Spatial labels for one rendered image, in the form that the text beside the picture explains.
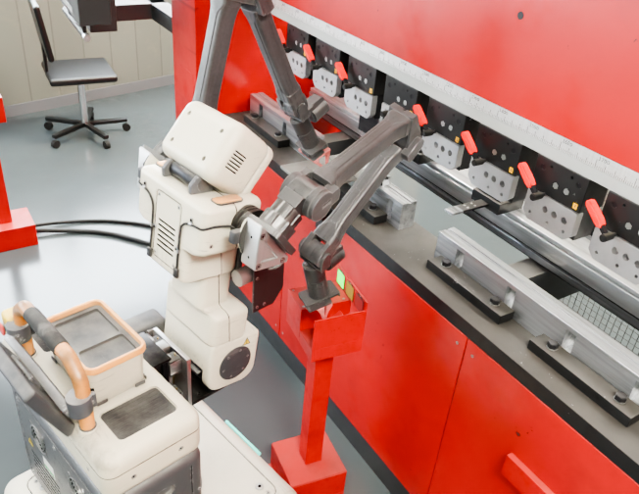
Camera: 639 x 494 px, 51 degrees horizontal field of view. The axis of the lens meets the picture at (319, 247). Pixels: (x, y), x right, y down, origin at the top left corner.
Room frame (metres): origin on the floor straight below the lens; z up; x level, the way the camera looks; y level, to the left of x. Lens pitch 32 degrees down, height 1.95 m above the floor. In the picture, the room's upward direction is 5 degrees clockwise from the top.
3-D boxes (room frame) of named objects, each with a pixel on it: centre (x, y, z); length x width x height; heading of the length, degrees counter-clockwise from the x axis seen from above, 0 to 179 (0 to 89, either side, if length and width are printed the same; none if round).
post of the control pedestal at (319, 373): (1.55, -0.03, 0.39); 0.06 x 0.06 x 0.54; 26
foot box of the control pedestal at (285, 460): (1.53, -0.01, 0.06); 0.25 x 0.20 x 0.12; 116
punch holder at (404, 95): (1.92, -0.23, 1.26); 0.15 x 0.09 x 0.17; 35
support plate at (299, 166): (1.98, -0.01, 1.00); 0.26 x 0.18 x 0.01; 125
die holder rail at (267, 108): (2.52, 0.18, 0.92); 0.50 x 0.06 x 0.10; 35
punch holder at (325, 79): (2.25, 0.00, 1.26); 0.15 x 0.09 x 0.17; 35
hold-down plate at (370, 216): (2.00, -0.10, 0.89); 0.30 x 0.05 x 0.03; 35
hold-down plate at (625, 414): (1.21, -0.65, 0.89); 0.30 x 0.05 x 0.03; 35
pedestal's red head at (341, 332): (1.55, -0.03, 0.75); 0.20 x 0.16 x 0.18; 26
